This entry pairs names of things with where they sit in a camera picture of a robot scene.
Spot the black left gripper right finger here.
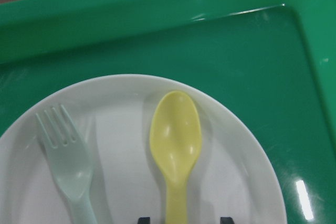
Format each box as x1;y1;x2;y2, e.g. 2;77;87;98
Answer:
220;217;234;224

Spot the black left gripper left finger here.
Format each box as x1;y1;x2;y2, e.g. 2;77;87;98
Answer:
138;217;150;224

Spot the yellow plastic spoon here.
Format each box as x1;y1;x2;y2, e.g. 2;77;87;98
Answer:
150;91;202;223

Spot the white round plate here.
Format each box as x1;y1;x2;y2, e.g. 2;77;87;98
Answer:
1;74;287;223

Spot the pale green plastic fork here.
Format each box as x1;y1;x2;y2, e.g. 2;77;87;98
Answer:
35;104;97;223

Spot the green plastic tray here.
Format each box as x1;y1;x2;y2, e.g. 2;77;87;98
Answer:
1;0;335;223

